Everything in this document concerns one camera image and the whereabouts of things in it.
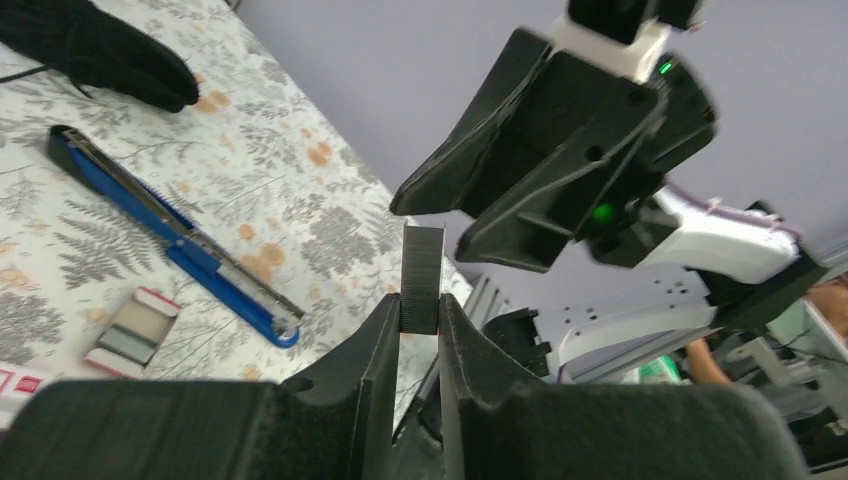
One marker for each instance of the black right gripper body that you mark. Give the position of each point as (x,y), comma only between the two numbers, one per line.
(572,92)

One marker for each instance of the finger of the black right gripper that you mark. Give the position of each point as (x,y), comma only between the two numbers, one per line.
(450,178)
(553,186)

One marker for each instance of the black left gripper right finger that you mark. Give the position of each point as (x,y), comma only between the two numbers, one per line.
(499,421)

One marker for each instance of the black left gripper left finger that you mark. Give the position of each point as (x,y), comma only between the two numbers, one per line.
(332,420)

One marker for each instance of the silver staple strip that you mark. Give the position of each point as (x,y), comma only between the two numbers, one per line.
(421,275)

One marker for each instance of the staple tray with staples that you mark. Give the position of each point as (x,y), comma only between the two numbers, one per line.
(134,334)

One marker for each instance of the blue stapler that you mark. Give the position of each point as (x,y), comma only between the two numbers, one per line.
(270,313)

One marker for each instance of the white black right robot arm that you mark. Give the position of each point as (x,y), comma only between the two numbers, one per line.
(733,269)

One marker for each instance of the floral tablecloth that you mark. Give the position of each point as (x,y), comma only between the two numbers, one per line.
(254,164)

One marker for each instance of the black crumpled garment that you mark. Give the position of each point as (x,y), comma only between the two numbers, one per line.
(94,48)

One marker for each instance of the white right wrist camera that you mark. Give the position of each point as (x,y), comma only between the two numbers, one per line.
(625,38)

